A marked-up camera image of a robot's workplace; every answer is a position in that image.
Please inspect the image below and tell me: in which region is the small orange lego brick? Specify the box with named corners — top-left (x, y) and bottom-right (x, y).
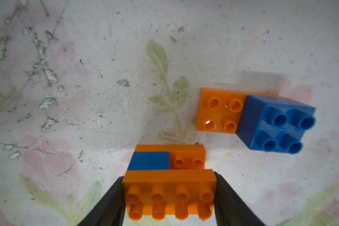
top-left (122, 169), bottom-right (217, 221)

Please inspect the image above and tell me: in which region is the orange lego plate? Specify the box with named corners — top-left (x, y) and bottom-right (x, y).
top-left (194, 87), bottom-right (280, 135)
top-left (134, 145), bottom-right (206, 170)

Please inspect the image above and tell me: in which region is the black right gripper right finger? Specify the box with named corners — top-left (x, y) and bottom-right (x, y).
top-left (214, 172), bottom-right (265, 226)

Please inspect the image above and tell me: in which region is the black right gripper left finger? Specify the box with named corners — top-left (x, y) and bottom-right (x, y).
top-left (78, 176), bottom-right (126, 226)

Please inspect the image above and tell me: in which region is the blue square lego brick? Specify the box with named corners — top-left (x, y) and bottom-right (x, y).
top-left (236, 95), bottom-right (316, 154)

